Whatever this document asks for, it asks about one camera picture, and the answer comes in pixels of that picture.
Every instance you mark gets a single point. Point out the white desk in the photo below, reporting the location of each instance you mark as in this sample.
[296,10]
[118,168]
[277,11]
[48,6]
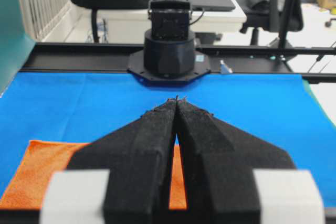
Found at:
[131,26]

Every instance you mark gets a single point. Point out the black laptop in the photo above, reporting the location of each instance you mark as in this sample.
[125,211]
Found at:
[213,5]

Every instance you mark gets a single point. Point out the black vertical pole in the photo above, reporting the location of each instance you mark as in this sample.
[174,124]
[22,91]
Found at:
[285,19]

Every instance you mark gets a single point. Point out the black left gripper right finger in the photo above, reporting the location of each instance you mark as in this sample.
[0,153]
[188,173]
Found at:
[232,176]

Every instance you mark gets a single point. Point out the teal side panel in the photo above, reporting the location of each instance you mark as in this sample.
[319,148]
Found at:
[16,45]

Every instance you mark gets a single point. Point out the blue table cloth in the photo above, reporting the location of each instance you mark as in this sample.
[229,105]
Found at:
[82,107]

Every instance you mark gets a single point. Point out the black office chair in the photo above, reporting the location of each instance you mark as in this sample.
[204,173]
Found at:
[265,14]

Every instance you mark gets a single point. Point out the orange towel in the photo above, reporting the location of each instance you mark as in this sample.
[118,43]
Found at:
[27,188]

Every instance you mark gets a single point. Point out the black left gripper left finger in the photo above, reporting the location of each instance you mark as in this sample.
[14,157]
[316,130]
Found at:
[123,177]

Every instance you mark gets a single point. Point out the black aluminium frame rail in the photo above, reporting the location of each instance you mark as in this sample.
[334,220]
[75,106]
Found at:
[114,58]

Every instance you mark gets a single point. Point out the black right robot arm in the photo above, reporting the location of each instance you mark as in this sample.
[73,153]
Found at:
[169,52]

